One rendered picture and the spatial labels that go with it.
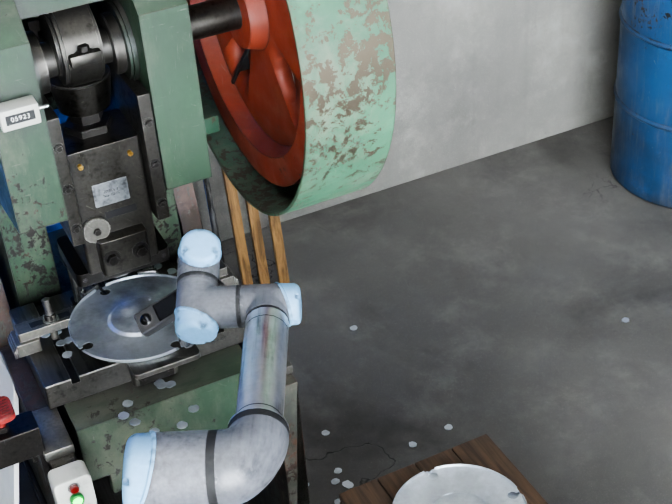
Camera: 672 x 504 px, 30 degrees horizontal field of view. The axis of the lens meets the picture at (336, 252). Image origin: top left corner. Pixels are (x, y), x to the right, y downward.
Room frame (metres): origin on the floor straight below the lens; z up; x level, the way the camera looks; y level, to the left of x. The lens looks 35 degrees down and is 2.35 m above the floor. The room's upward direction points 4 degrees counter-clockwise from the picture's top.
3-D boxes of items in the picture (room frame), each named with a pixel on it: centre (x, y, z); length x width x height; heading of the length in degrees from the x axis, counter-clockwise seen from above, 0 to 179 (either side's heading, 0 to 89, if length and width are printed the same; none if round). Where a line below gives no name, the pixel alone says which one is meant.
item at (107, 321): (2.06, 0.41, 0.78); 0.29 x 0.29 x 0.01
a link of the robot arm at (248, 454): (1.54, 0.13, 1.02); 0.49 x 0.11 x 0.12; 177
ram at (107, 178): (2.14, 0.45, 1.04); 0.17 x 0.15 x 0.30; 24
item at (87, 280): (2.18, 0.47, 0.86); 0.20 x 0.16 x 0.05; 114
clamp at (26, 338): (2.11, 0.62, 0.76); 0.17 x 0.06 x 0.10; 114
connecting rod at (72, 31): (2.18, 0.46, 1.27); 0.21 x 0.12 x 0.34; 24
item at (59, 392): (2.18, 0.46, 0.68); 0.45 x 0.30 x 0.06; 114
